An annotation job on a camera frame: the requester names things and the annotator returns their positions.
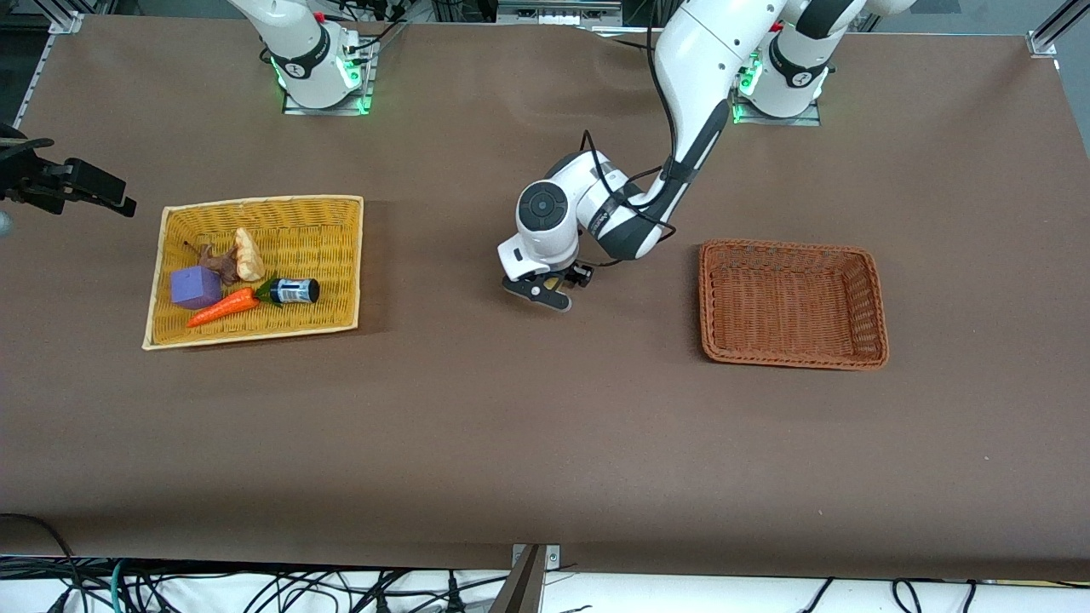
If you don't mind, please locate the purple cube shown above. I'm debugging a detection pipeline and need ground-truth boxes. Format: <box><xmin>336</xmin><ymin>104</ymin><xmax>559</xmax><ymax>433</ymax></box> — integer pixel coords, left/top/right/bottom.
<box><xmin>169</xmin><ymin>265</ymin><xmax>226</xmax><ymax>311</ymax></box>

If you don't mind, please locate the brown toy lion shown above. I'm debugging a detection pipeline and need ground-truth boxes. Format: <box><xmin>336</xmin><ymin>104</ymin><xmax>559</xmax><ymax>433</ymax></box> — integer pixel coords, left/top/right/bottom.
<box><xmin>183</xmin><ymin>241</ymin><xmax>244</xmax><ymax>286</ymax></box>

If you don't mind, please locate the beige bread piece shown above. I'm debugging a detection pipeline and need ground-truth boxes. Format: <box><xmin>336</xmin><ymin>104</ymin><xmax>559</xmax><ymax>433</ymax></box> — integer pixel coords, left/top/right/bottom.
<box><xmin>234</xmin><ymin>227</ymin><xmax>265</xmax><ymax>282</ymax></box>

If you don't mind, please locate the orange toy carrot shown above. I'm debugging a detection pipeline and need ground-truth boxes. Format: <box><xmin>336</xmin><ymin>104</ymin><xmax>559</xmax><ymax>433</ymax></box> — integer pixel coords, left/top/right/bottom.
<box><xmin>186</xmin><ymin>279</ymin><xmax>286</xmax><ymax>329</ymax></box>

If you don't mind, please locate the yellow wicker basket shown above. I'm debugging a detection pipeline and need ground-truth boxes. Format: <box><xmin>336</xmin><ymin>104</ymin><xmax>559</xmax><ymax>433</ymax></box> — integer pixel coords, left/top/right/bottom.
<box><xmin>141</xmin><ymin>195</ymin><xmax>365</xmax><ymax>352</ymax></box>

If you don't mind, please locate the brown wicker basket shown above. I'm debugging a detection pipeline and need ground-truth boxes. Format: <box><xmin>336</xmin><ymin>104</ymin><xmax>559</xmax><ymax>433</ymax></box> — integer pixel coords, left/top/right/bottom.
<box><xmin>698</xmin><ymin>238</ymin><xmax>890</xmax><ymax>371</ymax></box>

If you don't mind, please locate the grey metal box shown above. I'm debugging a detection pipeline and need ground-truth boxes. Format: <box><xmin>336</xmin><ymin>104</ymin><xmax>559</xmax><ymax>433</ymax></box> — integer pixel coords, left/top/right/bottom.
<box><xmin>496</xmin><ymin>0</ymin><xmax>624</xmax><ymax>26</ymax></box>

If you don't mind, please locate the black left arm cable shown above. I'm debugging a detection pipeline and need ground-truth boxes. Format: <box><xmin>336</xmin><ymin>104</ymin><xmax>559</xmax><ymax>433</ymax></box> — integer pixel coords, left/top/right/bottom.
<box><xmin>582</xmin><ymin>26</ymin><xmax>682</xmax><ymax>248</ymax></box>

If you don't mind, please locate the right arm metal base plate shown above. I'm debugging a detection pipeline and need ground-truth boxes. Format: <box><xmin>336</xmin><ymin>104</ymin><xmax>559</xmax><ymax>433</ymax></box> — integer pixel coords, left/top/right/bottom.
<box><xmin>283</xmin><ymin>38</ymin><xmax>376</xmax><ymax>116</ymax></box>

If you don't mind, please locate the black right base cable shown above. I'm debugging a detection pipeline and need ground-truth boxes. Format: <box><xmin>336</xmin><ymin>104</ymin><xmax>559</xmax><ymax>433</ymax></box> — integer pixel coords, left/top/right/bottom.
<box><xmin>336</xmin><ymin>0</ymin><xmax>410</xmax><ymax>56</ymax></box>

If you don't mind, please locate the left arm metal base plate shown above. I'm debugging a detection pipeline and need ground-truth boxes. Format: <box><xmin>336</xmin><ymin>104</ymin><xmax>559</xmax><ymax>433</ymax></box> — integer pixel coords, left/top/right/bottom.
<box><xmin>731</xmin><ymin>47</ymin><xmax>823</xmax><ymax>127</ymax></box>

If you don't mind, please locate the thick black floor cable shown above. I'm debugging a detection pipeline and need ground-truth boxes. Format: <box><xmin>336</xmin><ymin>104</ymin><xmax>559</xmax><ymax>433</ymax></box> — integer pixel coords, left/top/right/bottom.
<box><xmin>0</xmin><ymin>513</ymin><xmax>82</xmax><ymax>613</ymax></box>

